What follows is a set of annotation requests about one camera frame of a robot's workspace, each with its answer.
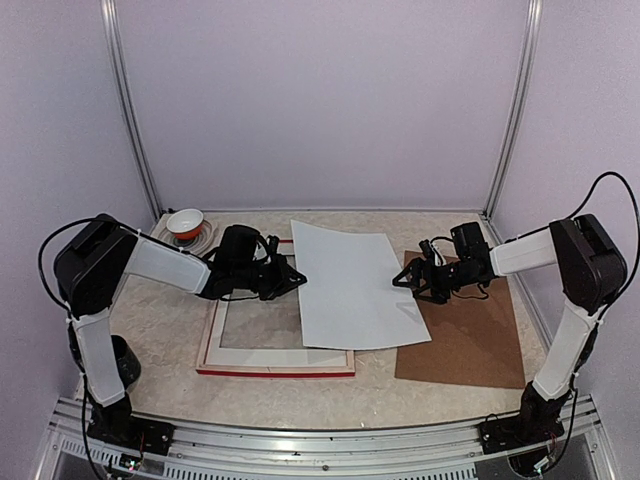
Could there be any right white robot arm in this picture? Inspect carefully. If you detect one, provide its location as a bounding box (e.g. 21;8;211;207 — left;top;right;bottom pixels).
392;214;628;401

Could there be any orange white bowl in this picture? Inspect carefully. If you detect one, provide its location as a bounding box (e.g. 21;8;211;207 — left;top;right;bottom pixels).
166;208;204;240

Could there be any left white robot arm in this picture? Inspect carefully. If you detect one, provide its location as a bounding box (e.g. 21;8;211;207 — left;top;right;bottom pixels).
54;214;307;445

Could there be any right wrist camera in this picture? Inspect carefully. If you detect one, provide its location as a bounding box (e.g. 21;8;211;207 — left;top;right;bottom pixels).
419;222;490;265

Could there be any brown cardboard backing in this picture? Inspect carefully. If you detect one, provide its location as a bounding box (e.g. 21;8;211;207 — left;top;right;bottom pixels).
395;277;526;390

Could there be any black cylindrical cup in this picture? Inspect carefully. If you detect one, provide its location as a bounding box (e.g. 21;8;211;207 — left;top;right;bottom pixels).
111;335;142;390

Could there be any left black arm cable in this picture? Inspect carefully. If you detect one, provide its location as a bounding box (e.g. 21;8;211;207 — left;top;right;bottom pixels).
35;215;99;311

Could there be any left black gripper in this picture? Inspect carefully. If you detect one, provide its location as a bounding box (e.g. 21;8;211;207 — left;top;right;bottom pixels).
234;253;307;301

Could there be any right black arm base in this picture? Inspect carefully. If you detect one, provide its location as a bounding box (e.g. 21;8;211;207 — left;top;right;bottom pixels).
477;382;570;455

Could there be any grey round plate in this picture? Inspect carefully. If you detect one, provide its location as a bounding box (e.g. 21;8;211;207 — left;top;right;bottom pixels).
151;220;218;255

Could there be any cat and books photo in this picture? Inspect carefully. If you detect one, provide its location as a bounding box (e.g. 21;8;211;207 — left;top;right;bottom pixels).
291;220;431;351

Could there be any wooden red picture frame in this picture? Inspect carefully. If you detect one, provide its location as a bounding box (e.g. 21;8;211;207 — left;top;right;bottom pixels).
195;237;357;379

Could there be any aluminium front rail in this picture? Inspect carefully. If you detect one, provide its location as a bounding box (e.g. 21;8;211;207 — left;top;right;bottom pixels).
32;394;616;480

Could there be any right aluminium post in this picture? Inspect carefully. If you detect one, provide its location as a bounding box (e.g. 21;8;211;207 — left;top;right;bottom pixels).
483;0;543;221

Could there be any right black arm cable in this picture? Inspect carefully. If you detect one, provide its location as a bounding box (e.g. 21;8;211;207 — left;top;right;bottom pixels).
569;171;640;321

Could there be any white photo mat board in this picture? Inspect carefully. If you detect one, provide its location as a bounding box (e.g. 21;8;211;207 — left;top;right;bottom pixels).
197;302;355;374

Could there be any aluminium post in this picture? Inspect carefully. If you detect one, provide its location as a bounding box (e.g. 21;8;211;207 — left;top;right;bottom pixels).
99;0;163;220
483;0;543;221

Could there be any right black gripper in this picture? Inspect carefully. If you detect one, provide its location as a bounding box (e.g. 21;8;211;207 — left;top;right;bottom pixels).
394;257;479;304

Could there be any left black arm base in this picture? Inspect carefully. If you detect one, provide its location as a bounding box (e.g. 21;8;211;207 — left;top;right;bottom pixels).
88;395;175;456

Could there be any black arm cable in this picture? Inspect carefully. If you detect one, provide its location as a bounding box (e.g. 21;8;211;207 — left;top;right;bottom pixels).
35;215;99;311
569;171;640;321

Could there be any left aluminium post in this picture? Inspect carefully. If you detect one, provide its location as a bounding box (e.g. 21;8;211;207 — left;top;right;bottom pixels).
99;0;163;220

